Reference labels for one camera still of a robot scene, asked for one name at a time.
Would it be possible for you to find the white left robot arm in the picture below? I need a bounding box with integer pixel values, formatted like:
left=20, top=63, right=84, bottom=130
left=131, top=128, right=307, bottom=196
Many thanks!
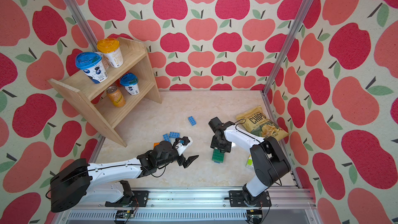
left=46, top=136, right=198, bottom=213

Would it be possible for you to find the right aluminium frame post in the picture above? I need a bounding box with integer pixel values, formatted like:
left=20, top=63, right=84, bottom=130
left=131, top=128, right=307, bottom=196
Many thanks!
left=261, top=0, right=314, bottom=97

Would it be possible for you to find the small blue lid cup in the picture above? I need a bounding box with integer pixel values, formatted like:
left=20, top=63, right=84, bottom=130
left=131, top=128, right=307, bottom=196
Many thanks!
left=120, top=72, right=140, bottom=95

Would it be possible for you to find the green white juice carton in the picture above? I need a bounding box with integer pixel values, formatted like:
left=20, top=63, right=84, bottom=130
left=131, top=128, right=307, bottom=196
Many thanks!
left=246, top=156, right=254, bottom=170

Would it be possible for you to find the aluminium frame post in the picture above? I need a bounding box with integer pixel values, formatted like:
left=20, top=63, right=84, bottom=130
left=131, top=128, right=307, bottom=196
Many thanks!
left=261, top=0, right=314, bottom=97
left=63, top=0, right=98, bottom=52

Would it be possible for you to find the wooden shelf unit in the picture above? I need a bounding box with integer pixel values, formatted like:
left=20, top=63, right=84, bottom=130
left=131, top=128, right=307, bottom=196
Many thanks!
left=47, top=36, right=163, bottom=147

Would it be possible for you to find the blue lid yogurt cup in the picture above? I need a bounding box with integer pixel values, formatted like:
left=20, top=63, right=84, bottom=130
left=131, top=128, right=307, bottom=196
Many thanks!
left=75, top=52, right=108, bottom=84

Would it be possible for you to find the left aluminium frame post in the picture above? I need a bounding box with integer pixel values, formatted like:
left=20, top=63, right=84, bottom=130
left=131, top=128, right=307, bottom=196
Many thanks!
left=63, top=0, right=98, bottom=52

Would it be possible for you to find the orange drink can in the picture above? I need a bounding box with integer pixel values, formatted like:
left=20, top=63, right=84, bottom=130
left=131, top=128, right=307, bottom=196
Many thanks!
left=106, top=86, right=126, bottom=107

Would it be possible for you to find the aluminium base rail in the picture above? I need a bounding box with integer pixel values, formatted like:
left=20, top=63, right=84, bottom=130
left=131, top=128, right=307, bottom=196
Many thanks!
left=53, top=186, right=322, bottom=224

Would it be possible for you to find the orange lid yogurt cup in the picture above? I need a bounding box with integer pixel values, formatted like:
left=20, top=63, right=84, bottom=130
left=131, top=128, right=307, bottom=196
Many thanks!
left=97, top=38, right=124, bottom=68

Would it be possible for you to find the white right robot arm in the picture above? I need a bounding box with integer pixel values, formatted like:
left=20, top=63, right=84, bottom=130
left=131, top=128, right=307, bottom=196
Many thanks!
left=208, top=117, right=291, bottom=207

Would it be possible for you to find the yellow chips bag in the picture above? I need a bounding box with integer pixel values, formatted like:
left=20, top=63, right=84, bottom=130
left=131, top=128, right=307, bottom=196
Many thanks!
left=236, top=106, right=289, bottom=141

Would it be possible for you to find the green lego brick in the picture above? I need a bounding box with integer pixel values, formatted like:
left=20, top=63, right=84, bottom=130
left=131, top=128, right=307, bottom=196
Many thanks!
left=211, top=149, right=224, bottom=163

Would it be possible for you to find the light blue lego brick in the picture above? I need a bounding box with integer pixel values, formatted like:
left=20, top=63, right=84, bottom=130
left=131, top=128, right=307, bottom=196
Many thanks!
left=169, top=132, right=180, bottom=139
left=163, top=134, right=170, bottom=142
left=188, top=116, right=197, bottom=126

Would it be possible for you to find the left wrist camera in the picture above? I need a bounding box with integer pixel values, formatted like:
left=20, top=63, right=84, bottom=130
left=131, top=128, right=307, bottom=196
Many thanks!
left=173, top=136, right=193, bottom=156

